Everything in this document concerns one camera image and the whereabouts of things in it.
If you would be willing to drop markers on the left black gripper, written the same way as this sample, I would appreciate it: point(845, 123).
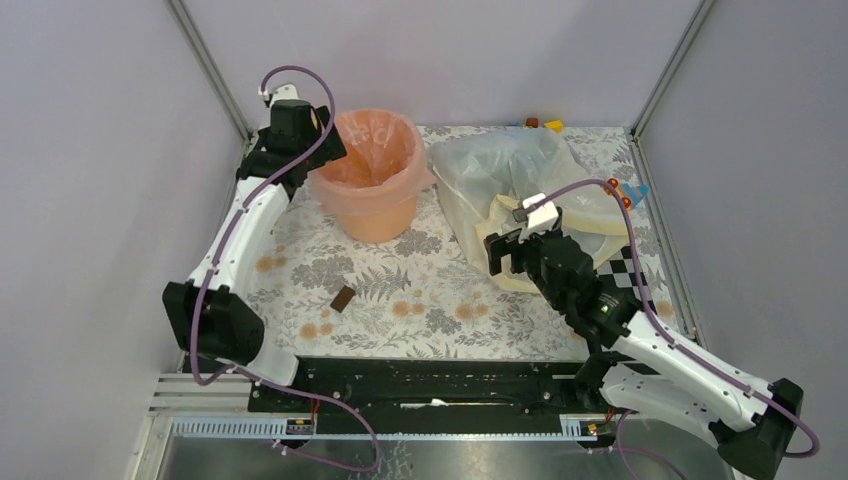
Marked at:
point(329, 150)

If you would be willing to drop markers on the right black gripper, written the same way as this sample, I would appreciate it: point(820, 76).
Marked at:
point(500, 245)

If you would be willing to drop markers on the clear white trash bag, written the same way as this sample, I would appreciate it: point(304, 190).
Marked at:
point(481, 178)

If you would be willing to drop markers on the pink plastic trash bag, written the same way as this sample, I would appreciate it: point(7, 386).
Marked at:
point(371, 179)

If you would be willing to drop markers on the orange plastic trash bin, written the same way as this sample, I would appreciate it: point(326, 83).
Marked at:
point(374, 199)

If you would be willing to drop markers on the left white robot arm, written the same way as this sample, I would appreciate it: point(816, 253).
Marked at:
point(209, 313)

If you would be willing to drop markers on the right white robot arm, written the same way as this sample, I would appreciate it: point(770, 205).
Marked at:
point(654, 370)

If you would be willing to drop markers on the black white checkerboard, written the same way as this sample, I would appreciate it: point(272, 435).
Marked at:
point(619, 267)

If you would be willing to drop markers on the yellow red toy car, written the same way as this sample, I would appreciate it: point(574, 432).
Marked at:
point(617, 191)

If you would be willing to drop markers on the yellow block at back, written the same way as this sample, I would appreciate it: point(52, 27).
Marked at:
point(556, 126)

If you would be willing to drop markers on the blue toy piece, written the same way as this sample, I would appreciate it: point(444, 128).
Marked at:
point(640, 194)

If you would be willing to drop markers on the dark brown rectangular block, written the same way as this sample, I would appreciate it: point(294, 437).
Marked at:
point(342, 299)

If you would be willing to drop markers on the floral patterned table mat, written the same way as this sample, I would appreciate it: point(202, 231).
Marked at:
point(416, 295)

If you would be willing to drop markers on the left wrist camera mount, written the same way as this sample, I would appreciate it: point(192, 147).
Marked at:
point(287, 91)

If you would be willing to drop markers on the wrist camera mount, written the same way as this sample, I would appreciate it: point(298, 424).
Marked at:
point(536, 215)
point(287, 91)

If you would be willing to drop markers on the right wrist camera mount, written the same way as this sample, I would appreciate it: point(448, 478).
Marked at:
point(536, 215)

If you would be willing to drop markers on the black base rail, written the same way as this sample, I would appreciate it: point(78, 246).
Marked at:
point(429, 398)

